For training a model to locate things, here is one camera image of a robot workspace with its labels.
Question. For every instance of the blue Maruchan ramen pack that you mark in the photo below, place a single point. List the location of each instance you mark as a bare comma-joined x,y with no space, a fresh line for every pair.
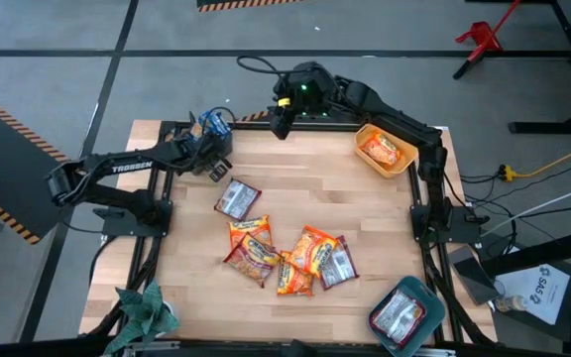
214,122
195,130

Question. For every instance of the yellow plastic basket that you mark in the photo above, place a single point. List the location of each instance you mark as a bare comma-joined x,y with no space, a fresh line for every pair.
407,154

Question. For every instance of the black hazard-striped platform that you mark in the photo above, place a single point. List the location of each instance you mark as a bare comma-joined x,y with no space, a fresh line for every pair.
258,117
8,149
246,4

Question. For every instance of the small beige bottle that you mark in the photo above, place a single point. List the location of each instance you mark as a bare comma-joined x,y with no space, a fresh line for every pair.
511,303

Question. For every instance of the black aluminium table frame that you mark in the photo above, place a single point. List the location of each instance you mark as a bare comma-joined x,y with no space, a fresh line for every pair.
345,350

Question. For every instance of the red metal stand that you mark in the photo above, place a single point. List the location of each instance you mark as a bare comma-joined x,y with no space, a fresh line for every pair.
481,35

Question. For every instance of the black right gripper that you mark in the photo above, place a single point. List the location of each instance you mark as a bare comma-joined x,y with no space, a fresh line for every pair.
310,96

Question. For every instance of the white printed paper sheet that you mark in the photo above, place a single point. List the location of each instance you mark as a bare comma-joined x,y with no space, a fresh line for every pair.
538,292

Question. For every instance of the white plant pot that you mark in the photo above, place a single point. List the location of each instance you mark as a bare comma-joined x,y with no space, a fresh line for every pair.
172,311

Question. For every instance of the black desk frame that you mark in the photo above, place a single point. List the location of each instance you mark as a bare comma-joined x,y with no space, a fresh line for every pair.
553,127

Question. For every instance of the orange Maruchan ramen pack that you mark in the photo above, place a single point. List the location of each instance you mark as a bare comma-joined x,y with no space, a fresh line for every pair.
380,150
251,228
311,250
293,281

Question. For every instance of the blue-grey plastic bin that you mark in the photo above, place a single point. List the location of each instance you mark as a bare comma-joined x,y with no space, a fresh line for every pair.
426,297

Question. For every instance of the maroon Maruchan ramen pack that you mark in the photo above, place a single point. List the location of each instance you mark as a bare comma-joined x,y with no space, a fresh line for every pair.
252,258
237,199
397,317
341,268

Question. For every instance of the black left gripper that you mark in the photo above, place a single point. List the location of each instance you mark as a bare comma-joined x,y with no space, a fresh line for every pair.
201,151

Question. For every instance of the green artificial plant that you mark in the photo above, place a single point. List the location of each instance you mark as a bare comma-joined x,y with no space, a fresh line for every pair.
142,312

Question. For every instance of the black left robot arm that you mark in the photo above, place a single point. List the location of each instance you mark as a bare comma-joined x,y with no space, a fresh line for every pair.
102,171

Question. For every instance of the dark tablet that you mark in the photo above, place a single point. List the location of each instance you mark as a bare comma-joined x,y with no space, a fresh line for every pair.
471,275

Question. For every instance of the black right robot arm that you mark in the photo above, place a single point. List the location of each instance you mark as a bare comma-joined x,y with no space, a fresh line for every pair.
394,121

